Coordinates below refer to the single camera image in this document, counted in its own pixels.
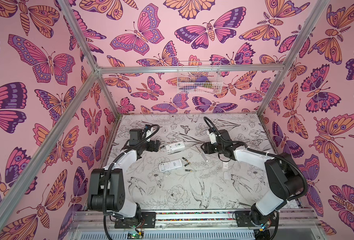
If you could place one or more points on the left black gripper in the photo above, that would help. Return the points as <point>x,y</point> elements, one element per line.
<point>151,148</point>

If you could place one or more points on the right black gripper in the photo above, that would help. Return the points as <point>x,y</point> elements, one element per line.
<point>206,147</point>

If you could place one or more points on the clear handle screwdriver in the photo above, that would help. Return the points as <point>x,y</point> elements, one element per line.
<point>203,155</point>

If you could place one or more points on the white remote with display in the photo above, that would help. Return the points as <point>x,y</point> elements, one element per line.
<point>171,165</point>

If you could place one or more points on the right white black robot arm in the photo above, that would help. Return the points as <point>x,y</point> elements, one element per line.
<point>286,182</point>

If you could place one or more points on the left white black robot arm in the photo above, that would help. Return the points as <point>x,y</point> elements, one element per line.
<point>108,192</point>

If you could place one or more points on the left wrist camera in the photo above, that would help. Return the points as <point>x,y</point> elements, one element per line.
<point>148,131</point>

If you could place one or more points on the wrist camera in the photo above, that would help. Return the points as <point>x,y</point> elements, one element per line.
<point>213,137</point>
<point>148,131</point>

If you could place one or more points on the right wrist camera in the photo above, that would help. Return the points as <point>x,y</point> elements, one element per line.
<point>213,137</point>

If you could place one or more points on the white wire basket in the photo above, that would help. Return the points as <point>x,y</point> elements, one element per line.
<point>199,79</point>

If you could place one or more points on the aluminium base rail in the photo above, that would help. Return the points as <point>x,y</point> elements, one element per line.
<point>291,224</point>

